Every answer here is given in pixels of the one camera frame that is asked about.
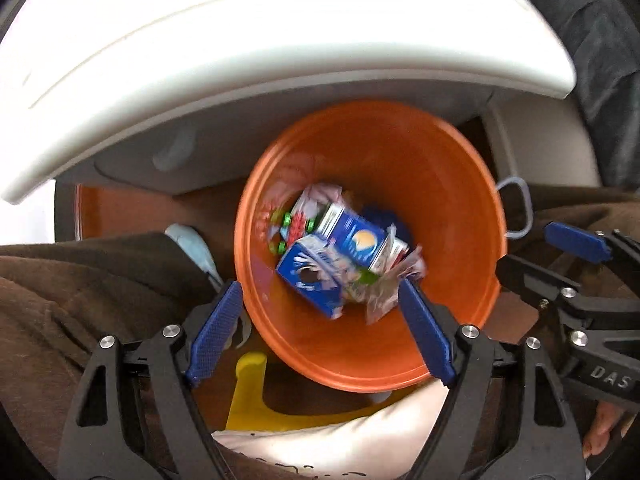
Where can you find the person's right hand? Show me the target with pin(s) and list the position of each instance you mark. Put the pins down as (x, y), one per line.
(605, 425)

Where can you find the blue carton with sun print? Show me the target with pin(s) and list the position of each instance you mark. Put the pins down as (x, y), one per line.
(355, 242)

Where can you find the yellow plastic stool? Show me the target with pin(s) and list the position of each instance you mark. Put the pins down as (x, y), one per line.
(250, 390)

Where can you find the pink wet wipes packet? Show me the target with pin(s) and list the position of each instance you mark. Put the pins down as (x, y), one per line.
(315, 197)

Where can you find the clear wrapper with blue print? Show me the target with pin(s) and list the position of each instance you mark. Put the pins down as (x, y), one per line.
(385, 285)

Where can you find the blue and white milk carton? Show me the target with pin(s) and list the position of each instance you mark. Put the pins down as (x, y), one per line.
(305, 270)

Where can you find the light blue slipper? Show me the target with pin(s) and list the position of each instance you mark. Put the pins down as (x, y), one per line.
(192, 250)

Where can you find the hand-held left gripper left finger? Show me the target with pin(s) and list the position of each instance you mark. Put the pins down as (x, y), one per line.
(215, 330)

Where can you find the orange plastic bin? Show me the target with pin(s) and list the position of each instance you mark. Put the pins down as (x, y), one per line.
(400, 160)

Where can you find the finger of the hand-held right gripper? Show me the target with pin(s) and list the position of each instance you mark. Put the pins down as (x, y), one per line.
(530, 275)
(575, 242)

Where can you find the white cloth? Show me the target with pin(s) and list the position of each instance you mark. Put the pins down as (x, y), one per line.
(325, 445)

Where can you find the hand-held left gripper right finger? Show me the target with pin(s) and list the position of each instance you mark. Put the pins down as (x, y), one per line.
(425, 335)

